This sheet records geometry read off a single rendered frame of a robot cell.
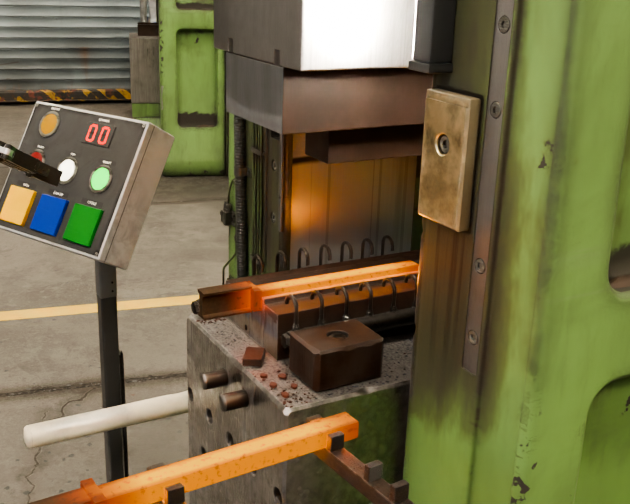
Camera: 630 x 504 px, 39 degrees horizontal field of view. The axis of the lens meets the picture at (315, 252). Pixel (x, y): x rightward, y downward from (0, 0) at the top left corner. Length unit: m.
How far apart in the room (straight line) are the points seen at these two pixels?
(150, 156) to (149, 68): 4.62
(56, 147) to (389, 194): 0.68
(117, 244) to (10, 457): 1.37
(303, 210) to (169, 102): 4.54
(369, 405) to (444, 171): 0.38
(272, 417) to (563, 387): 0.41
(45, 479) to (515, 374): 1.93
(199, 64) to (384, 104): 4.84
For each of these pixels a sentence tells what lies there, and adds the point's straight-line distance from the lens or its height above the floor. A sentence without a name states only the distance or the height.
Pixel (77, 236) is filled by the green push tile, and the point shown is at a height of 0.99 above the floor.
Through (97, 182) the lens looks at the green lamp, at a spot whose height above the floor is 1.08.
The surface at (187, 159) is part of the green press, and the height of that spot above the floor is 0.12.
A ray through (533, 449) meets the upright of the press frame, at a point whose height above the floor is 0.94.
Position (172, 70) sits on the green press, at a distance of 6.09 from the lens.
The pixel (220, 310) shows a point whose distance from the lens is 1.38.
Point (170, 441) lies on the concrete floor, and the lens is 2.95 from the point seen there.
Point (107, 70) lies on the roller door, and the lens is 9.22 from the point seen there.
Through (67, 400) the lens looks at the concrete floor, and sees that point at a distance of 3.25.
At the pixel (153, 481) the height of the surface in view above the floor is 0.98.
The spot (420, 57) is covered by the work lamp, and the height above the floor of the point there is 1.40.
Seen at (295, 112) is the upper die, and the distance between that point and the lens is 1.27.
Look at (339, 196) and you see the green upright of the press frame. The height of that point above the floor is 1.09.
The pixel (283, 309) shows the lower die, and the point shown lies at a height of 0.99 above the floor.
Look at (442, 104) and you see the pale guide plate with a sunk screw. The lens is 1.14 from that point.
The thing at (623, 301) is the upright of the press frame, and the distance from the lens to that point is 1.17.
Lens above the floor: 1.52
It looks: 19 degrees down
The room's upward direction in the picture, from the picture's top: 2 degrees clockwise
